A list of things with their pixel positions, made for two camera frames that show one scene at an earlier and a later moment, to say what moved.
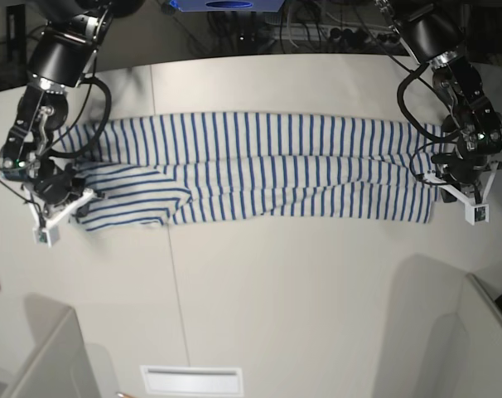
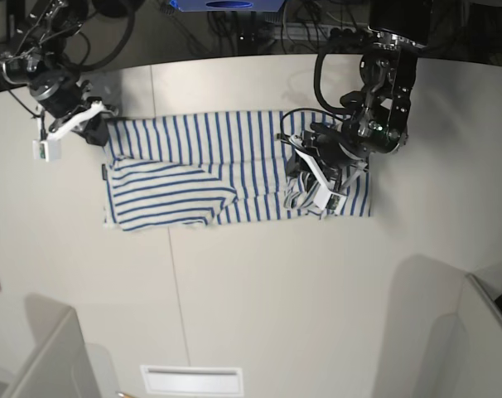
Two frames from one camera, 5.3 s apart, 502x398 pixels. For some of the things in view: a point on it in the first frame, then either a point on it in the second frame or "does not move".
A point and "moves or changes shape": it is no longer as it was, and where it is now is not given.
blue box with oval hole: x=230 y=6 does not move
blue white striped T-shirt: x=159 y=169 moves or changes shape
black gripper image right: x=460 y=170 -> x=335 y=146
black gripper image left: x=60 y=186 -> x=58 y=94
